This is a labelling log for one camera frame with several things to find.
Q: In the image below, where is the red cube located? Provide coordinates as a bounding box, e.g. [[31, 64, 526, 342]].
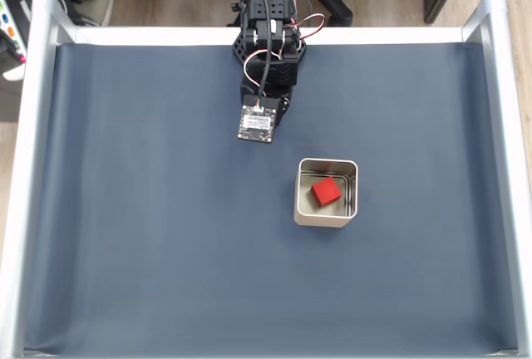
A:
[[310, 175, 344, 209]]

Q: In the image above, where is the square metal tin container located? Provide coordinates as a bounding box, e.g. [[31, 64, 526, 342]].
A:
[[293, 157, 359, 229]]

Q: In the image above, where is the dark blue table mat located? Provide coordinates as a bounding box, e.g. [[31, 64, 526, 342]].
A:
[[22, 42, 520, 356]]

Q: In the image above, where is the black camera circuit board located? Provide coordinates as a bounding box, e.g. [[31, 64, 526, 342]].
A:
[[236, 93, 279, 145]]

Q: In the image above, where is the red white servo wire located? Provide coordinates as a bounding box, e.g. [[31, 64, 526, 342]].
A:
[[290, 12, 328, 40], [243, 48, 284, 107]]

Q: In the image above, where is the black camera cable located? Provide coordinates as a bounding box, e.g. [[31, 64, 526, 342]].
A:
[[256, 0, 277, 107]]

